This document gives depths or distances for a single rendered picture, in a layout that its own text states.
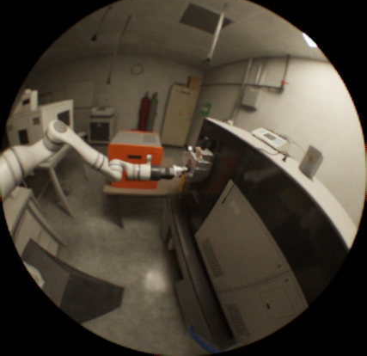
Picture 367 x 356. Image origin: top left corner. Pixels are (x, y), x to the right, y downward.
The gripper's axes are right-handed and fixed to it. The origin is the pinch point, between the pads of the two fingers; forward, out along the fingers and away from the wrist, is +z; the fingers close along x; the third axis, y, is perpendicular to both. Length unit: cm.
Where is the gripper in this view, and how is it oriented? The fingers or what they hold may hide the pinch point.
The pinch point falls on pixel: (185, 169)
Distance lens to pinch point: 62.7
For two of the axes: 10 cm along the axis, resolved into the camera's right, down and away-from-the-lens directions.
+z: 9.4, 0.5, 3.5
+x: 3.5, -3.1, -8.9
